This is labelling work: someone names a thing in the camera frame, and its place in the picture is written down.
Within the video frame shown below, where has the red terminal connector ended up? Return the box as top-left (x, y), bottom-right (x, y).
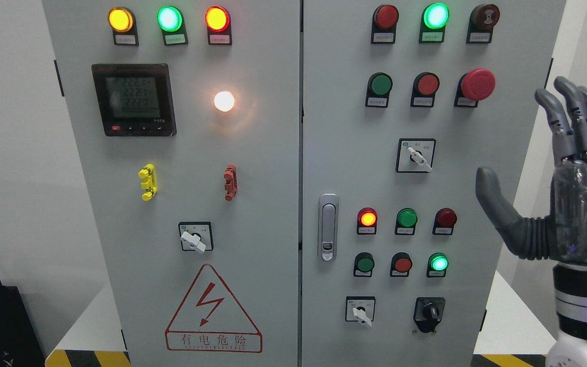
top-left (223, 164), bottom-right (238, 202)

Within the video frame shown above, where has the green lit indicator top right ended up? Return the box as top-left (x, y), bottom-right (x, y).
top-left (419, 2), bottom-right (450, 44)

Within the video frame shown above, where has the green push button lower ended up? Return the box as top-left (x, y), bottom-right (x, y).
top-left (353, 252), bottom-right (375, 277)

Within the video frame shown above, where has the gray robotic hand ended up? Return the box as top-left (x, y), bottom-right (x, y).
top-left (475, 76), bottom-right (587, 266)

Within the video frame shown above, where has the green indicator light top left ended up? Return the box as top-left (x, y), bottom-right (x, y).
top-left (156, 6), bottom-right (189, 46)

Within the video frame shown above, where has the green indicator middle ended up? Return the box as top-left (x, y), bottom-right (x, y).
top-left (394, 207), bottom-right (418, 235)

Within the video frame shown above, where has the red orange indicator light top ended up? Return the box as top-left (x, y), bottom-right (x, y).
top-left (205, 5), bottom-right (232, 46)

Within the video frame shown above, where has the yellow indicator light top left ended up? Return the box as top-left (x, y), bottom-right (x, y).
top-left (108, 7), bottom-right (139, 46)

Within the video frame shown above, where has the black key selector switch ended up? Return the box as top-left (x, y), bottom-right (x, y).
top-left (414, 297), bottom-right (445, 333)

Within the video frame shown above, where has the lit green button lower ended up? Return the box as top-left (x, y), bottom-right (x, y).
top-left (426, 252), bottom-right (450, 277)

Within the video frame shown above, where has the gray rotary switch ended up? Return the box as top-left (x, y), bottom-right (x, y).
top-left (345, 297), bottom-right (377, 328)
top-left (396, 138), bottom-right (436, 173)

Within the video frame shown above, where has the white glowing indicator light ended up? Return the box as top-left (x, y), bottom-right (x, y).
top-left (214, 90), bottom-right (235, 113)

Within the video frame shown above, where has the black digital power meter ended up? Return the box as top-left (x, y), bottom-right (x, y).
top-left (91, 63), bottom-right (177, 137)

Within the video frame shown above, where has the dark red buzzer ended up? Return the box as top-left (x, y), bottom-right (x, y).
top-left (466, 3), bottom-right (500, 44)

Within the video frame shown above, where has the yellow terminal connector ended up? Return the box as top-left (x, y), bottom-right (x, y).
top-left (138, 164), bottom-right (158, 201)

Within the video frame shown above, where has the red push button upper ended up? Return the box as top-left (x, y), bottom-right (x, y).
top-left (410, 72), bottom-right (440, 108)

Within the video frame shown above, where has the green push button upper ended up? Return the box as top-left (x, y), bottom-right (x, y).
top-left (365, 72), bottom-right (393, 108)

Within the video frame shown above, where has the green push button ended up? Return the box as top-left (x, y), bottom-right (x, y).
top-left (365, 72), bottom-right (393, 108)
top-left (353, 252), bottom-right (375, 277)

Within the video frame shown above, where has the lit red indicator middle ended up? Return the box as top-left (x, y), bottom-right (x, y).
top-left (357, 207), bottom-right (378, 235)

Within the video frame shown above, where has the red emergency stop button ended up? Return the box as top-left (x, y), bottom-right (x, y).
top-left (453, 68), bottom-right (496, 108)

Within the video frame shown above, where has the gray electrical cabinet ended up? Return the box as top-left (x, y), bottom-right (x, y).
top-left (43, 1), bottom-right (566, 366)

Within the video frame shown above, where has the red indicator light top right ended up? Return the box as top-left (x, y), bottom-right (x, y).
top-left (370, 4), bottom-right (400, 44)

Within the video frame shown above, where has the gray rotary switch left door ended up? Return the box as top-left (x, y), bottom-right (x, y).
top-left (178, 221), bottom-right (214, 254)

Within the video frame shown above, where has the red push button lower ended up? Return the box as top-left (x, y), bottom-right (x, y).
top-left (389, 252), bottom-right (413, 277)

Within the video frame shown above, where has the silver cabinet door handle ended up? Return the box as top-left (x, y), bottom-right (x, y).
top-left (317, 193), bottom-right (339, 261)

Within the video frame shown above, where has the red electric danger warning sign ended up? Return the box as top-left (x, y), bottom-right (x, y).
top-left (165, 264), bottom-right (262, 353)

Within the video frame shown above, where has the red push button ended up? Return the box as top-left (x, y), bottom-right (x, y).
top-left (389, 252), bottom-right (413, 277)
top-left (410, 72), bottom-right (440, 108)

